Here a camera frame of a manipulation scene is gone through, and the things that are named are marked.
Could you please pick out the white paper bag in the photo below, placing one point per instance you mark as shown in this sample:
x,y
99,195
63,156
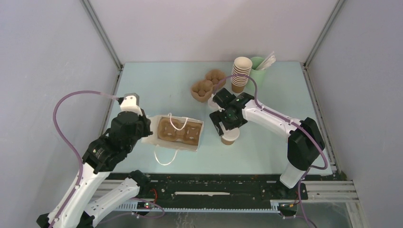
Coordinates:
x,y
158,143

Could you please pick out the stack of paper cups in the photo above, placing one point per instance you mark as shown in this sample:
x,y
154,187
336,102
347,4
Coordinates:
x,y
241,69

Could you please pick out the green holder cup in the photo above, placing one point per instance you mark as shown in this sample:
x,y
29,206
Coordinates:
x,y
257,75

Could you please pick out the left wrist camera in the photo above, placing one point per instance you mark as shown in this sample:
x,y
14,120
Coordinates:
x,y
130,102

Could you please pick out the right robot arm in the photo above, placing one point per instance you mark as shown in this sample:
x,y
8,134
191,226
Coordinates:
x,y
305,142

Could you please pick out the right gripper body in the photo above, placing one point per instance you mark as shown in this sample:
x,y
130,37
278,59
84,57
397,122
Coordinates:
x,y
228,121

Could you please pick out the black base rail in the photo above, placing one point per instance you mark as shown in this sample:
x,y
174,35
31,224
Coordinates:
x,y
243,193

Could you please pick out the brown paper coffee cup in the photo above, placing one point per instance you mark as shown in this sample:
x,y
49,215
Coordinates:
x,y
226,141

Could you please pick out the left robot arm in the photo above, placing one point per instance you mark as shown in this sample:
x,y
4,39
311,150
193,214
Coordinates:
x,y
76,210

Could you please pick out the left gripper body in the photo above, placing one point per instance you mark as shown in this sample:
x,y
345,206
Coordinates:
x,y
144,129

